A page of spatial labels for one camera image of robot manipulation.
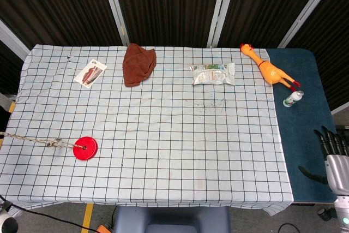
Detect printed paper card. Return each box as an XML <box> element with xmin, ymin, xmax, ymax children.
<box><xmin>73</xmin><ymin>58</ymin><xmax>108</xmax><ymax>89</ymax></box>

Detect blue felt table mat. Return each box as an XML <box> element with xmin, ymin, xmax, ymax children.
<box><xmin>265</xmin><ymin>47</ymin><xmax>338</xmax><ymax>204</ymax></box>

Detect white black-grid tablecloth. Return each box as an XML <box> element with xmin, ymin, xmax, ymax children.
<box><xmin>0</xmin><ymin>44</ymin><xmax>294</xmax><ymax>216</ymax></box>

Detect small white plastic bottle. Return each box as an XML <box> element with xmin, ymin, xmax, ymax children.
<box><xmin>282</xmin><ymin>89</ymin><xmax>305</xmax><ymax>109</ymax></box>

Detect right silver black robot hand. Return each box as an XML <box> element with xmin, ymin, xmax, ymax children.
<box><xmin>298</xmin><ymin>126</ymin><xmax>349</xmax><ymax>198</ymax></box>

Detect grey metal partition post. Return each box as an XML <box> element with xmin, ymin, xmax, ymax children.
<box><xmin>277</xmin><ymin>0</ymin><xmax>344</xmax><ymax>49</ymax></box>
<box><xmin>206</xmin><ymin>0</ymin><xmax>238</xmax><ymax>49</ymax></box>
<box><xmin>99</xmin><ymin>0</ymin><xmax>130</xmax><ymax>47</ymax></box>
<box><xmin>0</xmin><ymin>19</ymin><xmax>31</xmax><ymax>61</ymax></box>

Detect silver snack packet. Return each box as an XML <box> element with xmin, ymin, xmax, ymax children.
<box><xmin>189</xmin><ymin>62</ymin><xmax>236</xmax><ymax>86</ymax></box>

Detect brown crumpled cloth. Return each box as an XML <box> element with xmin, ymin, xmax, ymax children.
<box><xmin>122</xmin><ymin>43</ymin><xmax>158</xmax><ymax>88</ymax></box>

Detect black cable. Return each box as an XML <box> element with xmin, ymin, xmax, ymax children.
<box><xmin>0</xmin><ymin>194</ymin><xmax>92</xmax><ymax>233</ymax></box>

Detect grey-blue robot torso base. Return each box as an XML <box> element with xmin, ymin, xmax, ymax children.
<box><xmin>112</xmin><ymin>205</ymin><xmax>232</xmax><ymax>233</ymax></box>

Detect red plastic disc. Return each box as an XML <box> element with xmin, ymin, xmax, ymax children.
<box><xmin>72</xmin><ymin>136</ymin><xmax>98</xmax><ymax>161</ymax></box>

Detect yellow rubber chicken toy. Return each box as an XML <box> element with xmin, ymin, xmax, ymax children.
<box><xmin>239</xmin><ymin>43</ymin><xmax>303</xmax><ymax>92</ymax></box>

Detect beige braided rope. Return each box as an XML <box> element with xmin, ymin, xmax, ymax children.
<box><xmin>0</xmin><ymin>132</ymin><xmax>88</xmax><ymax>151</ymax></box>

